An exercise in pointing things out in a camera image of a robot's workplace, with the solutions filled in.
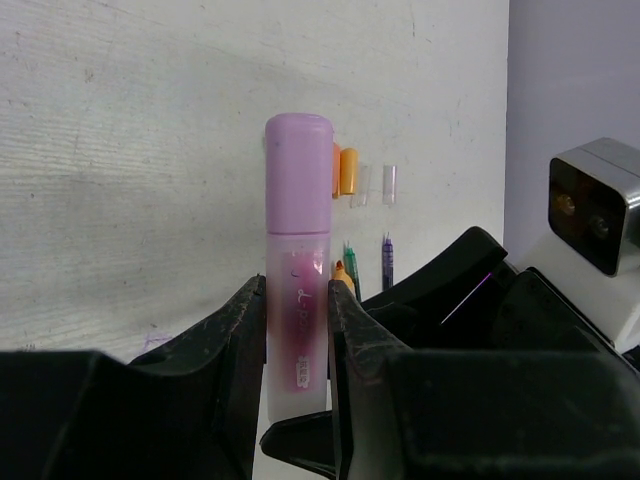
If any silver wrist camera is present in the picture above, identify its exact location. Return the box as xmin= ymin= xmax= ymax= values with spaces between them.
xmin=547 ymin=137 xmax=639 ymax=277

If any yellow orange highlighter cap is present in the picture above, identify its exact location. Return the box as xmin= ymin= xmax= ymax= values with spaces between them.
xmin=339 ymin=147 xmax=359 ymax=195

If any pink highlighter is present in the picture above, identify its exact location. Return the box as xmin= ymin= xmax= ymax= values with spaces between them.
xmin=264 ymin=113 xmax=333 ymax=423

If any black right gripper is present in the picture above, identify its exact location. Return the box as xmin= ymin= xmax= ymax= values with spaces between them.
xmin=359 ymin=227 xmax=620 ymax=360

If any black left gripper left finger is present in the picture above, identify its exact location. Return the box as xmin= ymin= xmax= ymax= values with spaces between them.
xmin=1 ymin=275 xmax=266 ymax=479

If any yellow orange highlighter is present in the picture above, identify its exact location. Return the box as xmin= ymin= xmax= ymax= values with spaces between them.
xmin=332 ymin=260 xmax=356 ymax=295

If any clear purple pen cap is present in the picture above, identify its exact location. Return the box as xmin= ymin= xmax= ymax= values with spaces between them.
xmin=382 ymin=165 xmax=397 ymax=205

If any purple ink pen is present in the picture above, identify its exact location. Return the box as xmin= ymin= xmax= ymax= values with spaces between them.
xmin=381 ymin=233 xmax=394 ymax=291

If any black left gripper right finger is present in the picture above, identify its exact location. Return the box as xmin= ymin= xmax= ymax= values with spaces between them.
xmin=329 ymin=277 xmax=639 ymax=479

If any clear green pen cap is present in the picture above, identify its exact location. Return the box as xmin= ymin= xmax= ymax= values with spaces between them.
xmin=350 ymin=164 xmax=372 ymax=208

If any green ink pen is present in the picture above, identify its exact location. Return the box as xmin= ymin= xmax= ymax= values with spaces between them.
xmin=343 ymin=242 xmax=362 ymax=302

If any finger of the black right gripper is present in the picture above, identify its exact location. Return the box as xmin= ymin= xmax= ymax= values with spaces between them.
xmin=259 ymin=410 xmax=335 ymax=476

